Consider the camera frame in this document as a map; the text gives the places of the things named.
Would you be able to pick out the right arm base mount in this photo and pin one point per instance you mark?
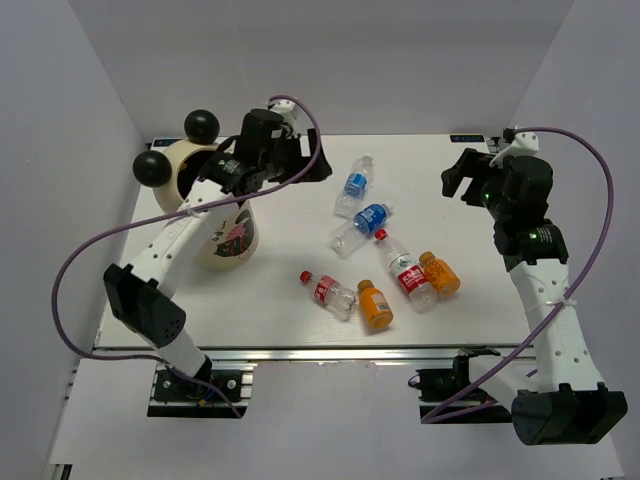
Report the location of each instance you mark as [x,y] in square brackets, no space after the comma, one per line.
[438,384]

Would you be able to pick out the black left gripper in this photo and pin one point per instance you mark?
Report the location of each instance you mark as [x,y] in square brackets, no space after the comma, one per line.
[291,141]

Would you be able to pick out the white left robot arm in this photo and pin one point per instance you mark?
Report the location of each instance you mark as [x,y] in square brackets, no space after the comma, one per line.
[215,184]

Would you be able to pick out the red label tall bottle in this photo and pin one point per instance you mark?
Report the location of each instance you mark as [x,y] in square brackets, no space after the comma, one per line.
[404,268]

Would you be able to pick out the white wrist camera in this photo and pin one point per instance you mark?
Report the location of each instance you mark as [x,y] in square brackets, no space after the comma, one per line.
[290,112]
[514,145]

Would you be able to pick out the blue label bottle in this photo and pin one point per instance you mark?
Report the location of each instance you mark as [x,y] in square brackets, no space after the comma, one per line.
[346,239]
[352,194]

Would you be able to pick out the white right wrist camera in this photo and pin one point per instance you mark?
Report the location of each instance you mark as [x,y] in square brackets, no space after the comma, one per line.
[514,145]

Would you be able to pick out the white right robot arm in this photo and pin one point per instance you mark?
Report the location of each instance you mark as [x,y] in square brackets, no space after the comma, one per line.
[566,401]

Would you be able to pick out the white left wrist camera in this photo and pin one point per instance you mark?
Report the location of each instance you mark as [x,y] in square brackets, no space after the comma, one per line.
[290,112]

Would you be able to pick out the orange juice bottle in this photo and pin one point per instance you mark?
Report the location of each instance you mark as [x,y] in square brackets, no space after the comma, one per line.
[439,274]
[374,307]

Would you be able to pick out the cream mouse-eared bin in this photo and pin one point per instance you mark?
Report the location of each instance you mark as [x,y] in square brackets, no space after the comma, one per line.
[169,168]

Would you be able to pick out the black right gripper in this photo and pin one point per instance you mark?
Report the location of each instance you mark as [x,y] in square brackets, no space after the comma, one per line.
[471,163]

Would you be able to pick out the red label small bottle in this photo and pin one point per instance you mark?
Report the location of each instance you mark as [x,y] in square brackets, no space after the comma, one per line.
[330,294]

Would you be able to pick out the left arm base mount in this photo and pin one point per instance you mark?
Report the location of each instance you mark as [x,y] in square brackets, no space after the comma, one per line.
[172,397]

